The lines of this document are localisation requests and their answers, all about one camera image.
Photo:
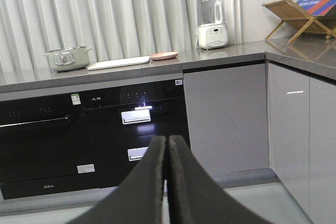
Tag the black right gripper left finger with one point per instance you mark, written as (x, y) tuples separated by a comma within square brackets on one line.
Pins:
[(139, 198)]

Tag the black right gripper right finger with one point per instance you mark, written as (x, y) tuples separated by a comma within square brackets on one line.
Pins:
[(194, 197)]

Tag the cream bear serving tray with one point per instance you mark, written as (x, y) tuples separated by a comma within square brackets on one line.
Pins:
[(119, 63)]

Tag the pink round plate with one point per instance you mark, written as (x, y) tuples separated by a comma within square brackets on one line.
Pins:
[(164, 56)]

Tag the black two-drawer sterilizer cabinet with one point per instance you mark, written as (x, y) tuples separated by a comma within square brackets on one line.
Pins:
[(121, 122)]

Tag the black built-in dishwasher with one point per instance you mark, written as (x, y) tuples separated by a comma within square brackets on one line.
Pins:
[(45, 147)]

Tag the grey corner cabinet door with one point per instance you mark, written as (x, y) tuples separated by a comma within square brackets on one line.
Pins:
[(289, 130)]

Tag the pale green electric pot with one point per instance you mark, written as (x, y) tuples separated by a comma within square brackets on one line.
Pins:
[(68, 59)]

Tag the white blender appliance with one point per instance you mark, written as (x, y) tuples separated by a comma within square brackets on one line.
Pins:
[(211, 24)]

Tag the grey curtain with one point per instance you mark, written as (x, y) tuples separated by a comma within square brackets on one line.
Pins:
[(113, 29)]

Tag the wooden folding dish rack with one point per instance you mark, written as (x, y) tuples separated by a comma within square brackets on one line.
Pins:
[(300, 20)]

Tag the white wall pipe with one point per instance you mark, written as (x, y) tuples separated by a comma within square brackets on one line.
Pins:
[(238, 22)]

